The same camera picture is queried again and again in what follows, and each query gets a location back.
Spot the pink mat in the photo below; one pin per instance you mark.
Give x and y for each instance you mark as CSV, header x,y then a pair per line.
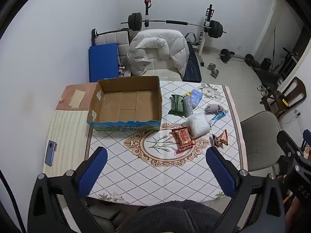
x,y
90,94

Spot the cream striped mat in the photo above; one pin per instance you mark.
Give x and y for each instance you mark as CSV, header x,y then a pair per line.
x,y
68,136

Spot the black stick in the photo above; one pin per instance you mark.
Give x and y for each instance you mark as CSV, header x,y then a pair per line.
x,y
274,48

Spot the beige paper sheet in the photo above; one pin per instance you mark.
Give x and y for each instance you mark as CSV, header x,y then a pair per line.
x,y
77,99

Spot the beige padded chair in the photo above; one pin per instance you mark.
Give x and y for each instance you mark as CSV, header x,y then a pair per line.
x,y
109,37

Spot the green packet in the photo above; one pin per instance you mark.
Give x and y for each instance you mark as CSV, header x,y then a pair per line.
x,y
176,104

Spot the grey chair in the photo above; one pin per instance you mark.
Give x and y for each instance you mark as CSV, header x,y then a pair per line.
x,y
260,131

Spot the blue tissue packet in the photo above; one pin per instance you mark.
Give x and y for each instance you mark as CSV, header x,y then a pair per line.
x,y
196,97

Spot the white weight bench rack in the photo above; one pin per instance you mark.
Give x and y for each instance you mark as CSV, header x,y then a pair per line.
x,y
202,43

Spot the black low bench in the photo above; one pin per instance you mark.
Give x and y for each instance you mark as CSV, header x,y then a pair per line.
x,y
268,76

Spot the blue folded mat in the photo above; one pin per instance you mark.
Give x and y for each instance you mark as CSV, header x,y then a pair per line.
x,y
103,63

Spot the blue smartphone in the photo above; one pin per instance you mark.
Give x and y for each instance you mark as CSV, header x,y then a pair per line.
x,y
50,153

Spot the short barbell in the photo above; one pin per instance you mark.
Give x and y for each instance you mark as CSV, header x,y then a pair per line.
x,y
224,55

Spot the long barbell with plates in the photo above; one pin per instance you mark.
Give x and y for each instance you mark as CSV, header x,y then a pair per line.
x,y
155,21

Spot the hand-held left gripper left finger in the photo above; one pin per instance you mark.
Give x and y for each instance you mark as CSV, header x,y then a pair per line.
x,y
93,171

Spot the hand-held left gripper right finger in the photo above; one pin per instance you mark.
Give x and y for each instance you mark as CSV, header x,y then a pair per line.
x,y
221,172

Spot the white down jacket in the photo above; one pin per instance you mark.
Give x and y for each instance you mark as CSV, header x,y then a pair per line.
x,y
158,43

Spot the long blue packet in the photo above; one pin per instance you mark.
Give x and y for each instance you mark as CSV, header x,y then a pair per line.
x,y
218,116

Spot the white plastic bag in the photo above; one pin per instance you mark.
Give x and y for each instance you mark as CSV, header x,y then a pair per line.
x,y
196,125

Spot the person's right forearm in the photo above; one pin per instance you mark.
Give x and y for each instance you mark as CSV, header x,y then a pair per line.
x,y
301,216

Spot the grey sock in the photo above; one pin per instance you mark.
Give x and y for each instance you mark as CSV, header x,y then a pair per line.
x,y
212,108

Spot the black bag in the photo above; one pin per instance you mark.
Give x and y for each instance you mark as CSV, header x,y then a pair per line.
x,y
265,64

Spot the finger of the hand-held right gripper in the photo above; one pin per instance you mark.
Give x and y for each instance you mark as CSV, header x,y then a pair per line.
x,y
307,137
288,143

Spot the red white box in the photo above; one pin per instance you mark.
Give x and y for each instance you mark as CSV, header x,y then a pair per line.
x,y
122,70

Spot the beige upholstered chair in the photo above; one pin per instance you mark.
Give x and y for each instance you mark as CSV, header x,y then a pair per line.
x,y
161,74

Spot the brown cartoon snack packet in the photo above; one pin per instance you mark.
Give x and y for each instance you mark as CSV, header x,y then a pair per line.
x,y
220,139

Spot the black exercise equipment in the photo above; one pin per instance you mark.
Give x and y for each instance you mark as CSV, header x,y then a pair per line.
x,y
288,63

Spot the black bench pad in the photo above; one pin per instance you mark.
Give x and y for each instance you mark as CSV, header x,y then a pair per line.
x,y
193,70

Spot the brown wooden chair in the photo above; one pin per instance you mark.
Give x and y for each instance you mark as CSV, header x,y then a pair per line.
x,y
295,87

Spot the red snack packet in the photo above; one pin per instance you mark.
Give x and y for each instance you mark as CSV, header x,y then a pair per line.
x,y
183,137

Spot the white shoes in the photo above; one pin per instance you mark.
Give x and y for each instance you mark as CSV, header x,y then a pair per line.
x,y
263,89

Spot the cardboard box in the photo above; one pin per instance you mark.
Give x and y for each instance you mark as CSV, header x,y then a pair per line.
x,y
121,106

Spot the dark fleece clothing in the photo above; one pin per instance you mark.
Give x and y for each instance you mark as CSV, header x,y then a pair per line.
x,y
170,218

